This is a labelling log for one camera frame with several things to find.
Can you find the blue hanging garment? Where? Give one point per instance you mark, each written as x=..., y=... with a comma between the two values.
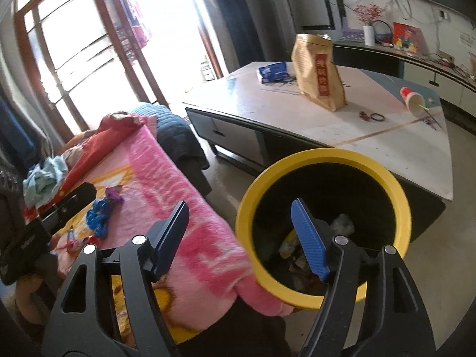
x=15, y=130

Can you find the blue snack packet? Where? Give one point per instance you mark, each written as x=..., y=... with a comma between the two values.
x=271, y=72

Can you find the yellow white wrapper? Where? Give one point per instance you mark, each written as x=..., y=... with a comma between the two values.
x=290, y=245

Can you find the person's left hand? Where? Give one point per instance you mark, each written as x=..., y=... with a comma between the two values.
x=26, y=297

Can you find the dark curtain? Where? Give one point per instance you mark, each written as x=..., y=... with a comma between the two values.
x=238, y=26

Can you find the purple foil wrapper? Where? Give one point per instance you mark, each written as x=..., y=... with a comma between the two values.
x=113, y=194

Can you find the pink snack wrapper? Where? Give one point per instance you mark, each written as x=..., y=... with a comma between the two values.
x=73, y=241

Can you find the black framed wall panel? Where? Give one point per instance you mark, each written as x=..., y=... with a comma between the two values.
x=316, y=28

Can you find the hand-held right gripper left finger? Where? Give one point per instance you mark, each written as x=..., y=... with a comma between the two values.
x=169, y=245

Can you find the hanging red clothes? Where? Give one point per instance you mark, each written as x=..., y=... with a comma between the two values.
x=137, y=26

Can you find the pink printed blanket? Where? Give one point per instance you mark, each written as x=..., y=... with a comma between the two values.
x=178, y=178

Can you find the colourful picture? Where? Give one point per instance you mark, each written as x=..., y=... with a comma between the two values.
x=409, y=37

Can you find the orange cloth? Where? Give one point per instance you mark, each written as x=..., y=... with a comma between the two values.
x=80, y=138

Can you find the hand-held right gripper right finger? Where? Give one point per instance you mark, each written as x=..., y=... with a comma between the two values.
x=308, y=238

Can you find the blue quilted cover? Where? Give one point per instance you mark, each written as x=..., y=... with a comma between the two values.
x=171, y=130

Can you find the brown paper bag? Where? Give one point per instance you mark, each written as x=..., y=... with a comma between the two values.
x=316, y=81

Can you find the wooden window frame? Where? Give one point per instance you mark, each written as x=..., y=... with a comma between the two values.
x=108, y=18

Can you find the bottles on balcony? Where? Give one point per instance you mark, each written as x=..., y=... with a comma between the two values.
x=207, y=70

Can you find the red quilt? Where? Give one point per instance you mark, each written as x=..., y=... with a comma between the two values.
x=104, y=145

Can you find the blue plastic bag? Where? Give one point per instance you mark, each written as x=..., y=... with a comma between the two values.
x=98, y=215

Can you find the dark cloth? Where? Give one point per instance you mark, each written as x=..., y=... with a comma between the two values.
x=230, y=334

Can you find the grey coffee table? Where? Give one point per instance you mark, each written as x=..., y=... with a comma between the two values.
x=282, y=111

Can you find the small dark hair clip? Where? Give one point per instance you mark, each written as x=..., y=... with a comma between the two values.
x=364, y=115

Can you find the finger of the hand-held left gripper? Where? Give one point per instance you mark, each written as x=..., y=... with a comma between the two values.
x=74, y=199

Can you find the red paper cup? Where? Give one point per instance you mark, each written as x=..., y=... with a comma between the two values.
x=409, y=96

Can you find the light blue cloth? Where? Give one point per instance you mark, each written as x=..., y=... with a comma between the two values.
x=44, y=182

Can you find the white vase with red flowers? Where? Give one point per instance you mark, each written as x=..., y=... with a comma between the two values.
x=368, y=37

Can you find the yellow trash bin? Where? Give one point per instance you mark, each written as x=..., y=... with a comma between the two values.
x=323, y=156

